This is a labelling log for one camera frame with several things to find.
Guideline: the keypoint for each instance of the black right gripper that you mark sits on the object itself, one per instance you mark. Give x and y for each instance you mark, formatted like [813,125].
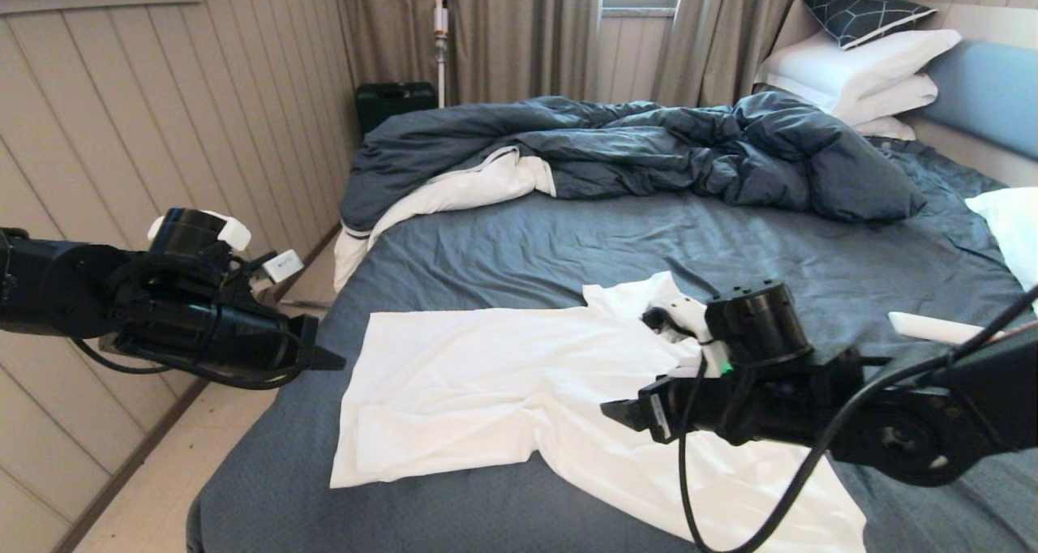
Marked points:
[754,407]

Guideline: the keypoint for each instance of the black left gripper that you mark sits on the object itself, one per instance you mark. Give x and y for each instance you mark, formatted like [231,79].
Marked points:
[211,342]

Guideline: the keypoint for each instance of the white t-shirt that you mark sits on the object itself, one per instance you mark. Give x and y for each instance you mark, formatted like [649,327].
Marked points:
[486,391]

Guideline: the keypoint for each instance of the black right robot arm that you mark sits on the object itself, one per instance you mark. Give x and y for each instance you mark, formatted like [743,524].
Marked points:
[973,399]

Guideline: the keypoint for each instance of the blue patterned bed sheet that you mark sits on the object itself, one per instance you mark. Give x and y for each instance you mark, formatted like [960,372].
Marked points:
[811,245]

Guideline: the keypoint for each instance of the black suitcase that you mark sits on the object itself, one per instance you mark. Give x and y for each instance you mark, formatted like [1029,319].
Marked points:
[397,107]

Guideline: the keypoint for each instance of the blue duvet with white lining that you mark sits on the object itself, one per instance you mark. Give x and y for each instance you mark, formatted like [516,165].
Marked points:
[649,147]

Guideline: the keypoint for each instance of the long white remote control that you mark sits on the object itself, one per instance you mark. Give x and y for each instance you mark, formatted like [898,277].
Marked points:
[924,326]

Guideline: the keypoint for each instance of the white stick vacuum cleaner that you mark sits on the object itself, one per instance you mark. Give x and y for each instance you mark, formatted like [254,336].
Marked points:
[440,34]

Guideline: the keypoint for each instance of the wide beige curtain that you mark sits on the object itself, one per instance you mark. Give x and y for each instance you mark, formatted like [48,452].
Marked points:
[503,34]

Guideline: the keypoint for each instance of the flat white pillow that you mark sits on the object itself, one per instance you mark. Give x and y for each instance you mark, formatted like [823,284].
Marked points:
[888,127]

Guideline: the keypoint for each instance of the narrow beige curtain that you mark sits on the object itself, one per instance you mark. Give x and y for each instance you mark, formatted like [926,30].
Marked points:
[722,34]

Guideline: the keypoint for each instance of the large white pillow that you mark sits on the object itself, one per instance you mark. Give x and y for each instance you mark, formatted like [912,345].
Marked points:
[843,66]

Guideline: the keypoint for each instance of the medium white pillow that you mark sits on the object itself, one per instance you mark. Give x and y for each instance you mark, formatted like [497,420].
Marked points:
[892,99]

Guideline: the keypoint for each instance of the white pillow without stack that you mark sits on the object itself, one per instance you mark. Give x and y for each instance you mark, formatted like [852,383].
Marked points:
[1014,229]

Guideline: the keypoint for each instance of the dark geometric patterned cushion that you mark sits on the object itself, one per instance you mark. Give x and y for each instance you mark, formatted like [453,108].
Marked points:
[864,10]

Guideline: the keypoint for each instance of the blue padded headboard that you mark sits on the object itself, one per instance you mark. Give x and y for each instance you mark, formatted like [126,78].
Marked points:
[989,91]

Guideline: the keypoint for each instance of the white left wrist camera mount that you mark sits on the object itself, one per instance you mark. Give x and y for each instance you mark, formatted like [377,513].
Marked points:
[280,265]

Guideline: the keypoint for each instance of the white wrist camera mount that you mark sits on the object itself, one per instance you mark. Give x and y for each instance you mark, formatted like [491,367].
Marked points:
[689,314]
[280,265]

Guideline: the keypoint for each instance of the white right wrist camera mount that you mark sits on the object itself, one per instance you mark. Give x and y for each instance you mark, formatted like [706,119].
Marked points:
[689,314]

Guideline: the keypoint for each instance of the beige upholstered bed frame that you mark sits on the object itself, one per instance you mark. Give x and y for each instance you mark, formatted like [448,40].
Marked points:
[973,156]

